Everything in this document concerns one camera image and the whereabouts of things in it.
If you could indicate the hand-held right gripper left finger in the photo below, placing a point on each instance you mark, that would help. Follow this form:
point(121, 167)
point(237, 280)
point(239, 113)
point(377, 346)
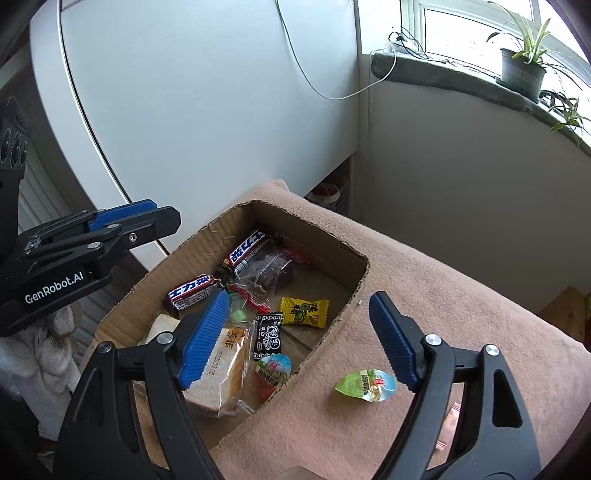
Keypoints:
point(203, 341)

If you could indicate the white framed window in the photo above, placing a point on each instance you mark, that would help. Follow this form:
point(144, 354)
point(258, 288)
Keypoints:
point(461, 27)

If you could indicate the pale bread packet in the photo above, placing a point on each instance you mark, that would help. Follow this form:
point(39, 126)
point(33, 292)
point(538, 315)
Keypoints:
point(161, 327)

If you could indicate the white cabinet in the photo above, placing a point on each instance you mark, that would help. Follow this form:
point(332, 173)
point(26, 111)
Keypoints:
point(207, 115)

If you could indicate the person's left hand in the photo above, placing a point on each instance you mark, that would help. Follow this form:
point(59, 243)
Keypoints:
point(51, 350)

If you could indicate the jelly cup with blue lid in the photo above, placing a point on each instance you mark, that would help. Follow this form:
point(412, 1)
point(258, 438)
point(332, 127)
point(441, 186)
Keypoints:
point(274, 371)

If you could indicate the brown box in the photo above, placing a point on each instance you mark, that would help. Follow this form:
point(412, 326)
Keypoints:
point(563, 314)

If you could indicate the clear bag of dark snacks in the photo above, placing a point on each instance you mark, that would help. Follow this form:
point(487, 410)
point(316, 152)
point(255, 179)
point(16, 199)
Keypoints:
point(277, 272)

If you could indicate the cardboard box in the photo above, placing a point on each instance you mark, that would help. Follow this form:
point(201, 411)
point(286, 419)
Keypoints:
point(323, 258)

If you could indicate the white radiator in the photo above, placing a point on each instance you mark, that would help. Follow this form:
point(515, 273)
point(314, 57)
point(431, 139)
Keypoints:
point(39, 194)

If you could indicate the black and white packet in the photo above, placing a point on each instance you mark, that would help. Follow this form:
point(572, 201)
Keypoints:
point(268, 337)

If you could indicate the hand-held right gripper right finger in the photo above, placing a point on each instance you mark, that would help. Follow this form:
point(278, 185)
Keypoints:
point(395, 341)

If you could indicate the small red candy packet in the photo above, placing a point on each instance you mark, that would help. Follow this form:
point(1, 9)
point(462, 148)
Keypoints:
point(249, 297)

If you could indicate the yellow candy packet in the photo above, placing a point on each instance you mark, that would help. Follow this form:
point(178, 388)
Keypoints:
point(304, 311)

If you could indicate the potted spider plant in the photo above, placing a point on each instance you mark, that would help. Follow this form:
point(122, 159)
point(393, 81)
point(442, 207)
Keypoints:
point(521, 74)

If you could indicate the jelly cup with green lid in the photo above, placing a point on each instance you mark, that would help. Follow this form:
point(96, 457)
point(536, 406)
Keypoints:
point(367, 385)

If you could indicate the red and white jar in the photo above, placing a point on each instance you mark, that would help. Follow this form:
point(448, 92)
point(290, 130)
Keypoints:
point(328, 196)

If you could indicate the grey window sill cover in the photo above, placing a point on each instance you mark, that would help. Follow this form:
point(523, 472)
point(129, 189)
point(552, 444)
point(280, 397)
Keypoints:
point(438, 74)

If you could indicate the bread packet with pink print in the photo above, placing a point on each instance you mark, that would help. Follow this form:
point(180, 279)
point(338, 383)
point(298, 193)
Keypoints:
point(231, 369)

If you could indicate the small green candy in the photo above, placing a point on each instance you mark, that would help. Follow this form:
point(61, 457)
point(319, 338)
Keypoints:
point(238, 316)

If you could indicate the chocolate bar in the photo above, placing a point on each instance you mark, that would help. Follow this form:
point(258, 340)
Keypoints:
point(249, 251)
point(191, 293)

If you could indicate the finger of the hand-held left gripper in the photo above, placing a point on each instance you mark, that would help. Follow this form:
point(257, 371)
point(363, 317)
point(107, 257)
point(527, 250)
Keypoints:
point(122, 213)
point(138, 233)

